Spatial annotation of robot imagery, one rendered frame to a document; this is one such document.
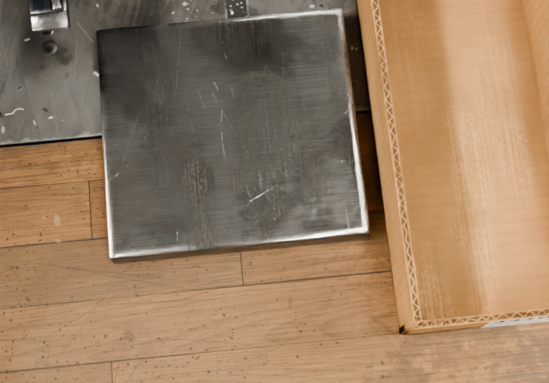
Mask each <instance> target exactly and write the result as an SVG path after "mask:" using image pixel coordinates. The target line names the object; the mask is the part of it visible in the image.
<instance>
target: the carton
mask: <svg viewBox="0 0 549 383"><path fill-rule="evenodd" d="M356 2H357V8H358V15H359V27H360V33H361V40H362V47H363V53H364V65H365V71H366V78H367V84H368V96H369V103H370V109H371V115H372V122H373V134H374V140H375V147H376V153H377V165H378V171H379V178H380V185H381V192H382V203H383V210H384V216H385V222H386V234H387V241H388V247H389V254H390V260H391V273H392V278H393V285H394V292H395V303H396V310H397V317H398V323H399V334H400V335H409V334H418V333H426V332H442V331H450V330H458V329H467V328H475V327H480V328H482V327H498V326H506V325H515V324H523V323H539V322H547V321H549V0H356Z"/></svg>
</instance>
